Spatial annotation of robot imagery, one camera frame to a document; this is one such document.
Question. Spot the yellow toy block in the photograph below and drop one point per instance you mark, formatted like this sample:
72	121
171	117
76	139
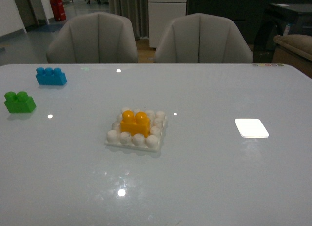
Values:
138	123

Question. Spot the blue toy block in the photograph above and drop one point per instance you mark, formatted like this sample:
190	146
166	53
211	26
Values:
49	76

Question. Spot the green toy block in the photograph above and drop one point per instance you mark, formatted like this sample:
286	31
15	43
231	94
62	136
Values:
19	103

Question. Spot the right grey armchair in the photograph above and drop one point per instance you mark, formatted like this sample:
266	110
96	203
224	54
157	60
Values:
202	38

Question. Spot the grey armchair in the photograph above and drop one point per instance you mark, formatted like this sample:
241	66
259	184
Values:
97	37
202	38

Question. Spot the left grey armchair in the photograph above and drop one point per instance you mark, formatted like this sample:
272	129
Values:
97	37

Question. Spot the white cabinet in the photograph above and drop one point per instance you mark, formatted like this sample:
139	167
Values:
160	12

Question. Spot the grey curtain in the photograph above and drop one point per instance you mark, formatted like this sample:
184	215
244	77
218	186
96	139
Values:
136	11

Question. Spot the coloured dots sticker strip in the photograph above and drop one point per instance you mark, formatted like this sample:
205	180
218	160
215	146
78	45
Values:
267	65

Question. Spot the red bin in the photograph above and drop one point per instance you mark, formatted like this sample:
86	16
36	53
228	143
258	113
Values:
58	10

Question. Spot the beige sofa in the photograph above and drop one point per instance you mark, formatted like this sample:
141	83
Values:
294	50

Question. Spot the black side table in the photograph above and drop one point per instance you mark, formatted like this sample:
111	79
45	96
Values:
280	19

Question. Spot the white studded base plate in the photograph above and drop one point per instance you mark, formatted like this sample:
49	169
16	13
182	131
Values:
152	143

